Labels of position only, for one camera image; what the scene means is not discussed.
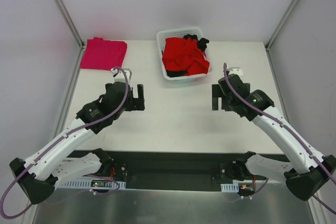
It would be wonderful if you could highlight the red t shirt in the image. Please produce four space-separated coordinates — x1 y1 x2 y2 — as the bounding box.
162 37 210 78

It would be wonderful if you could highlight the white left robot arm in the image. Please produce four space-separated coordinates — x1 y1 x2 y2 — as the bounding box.
9 82 145 205

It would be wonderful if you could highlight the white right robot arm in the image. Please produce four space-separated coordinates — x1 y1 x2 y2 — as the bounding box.
212 74 335 201

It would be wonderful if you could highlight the teal pink garment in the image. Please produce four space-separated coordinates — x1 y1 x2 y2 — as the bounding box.
180 74 206 83

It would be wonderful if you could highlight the folded magenta t shirt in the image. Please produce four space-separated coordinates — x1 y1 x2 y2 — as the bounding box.
80 37 128 71

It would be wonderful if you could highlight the black t shirt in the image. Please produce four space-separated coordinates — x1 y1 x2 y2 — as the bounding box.
183 34 209 52

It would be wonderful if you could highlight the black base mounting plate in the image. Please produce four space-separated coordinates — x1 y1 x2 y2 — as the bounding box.
73 150 289 190

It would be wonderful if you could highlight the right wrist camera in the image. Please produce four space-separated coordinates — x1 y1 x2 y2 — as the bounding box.
226 67 244 76

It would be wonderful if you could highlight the right aluminium frame post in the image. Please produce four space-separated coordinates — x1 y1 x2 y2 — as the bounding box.
265 0 300 52

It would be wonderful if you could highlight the aluminium frame post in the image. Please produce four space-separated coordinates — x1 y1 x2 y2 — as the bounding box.
265 0 300 52
54 0 85 48

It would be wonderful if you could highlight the right white cable duct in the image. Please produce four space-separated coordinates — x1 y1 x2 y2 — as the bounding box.
220 183 239 193

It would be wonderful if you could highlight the white cable duct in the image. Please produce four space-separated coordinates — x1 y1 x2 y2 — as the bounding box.
220 183 239 193
58 178 126 190

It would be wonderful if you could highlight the left white cable duct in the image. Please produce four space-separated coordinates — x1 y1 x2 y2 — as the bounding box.
58 178 126 190

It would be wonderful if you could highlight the left aluminium frame post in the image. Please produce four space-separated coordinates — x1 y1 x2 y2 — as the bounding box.
54 0 85 48

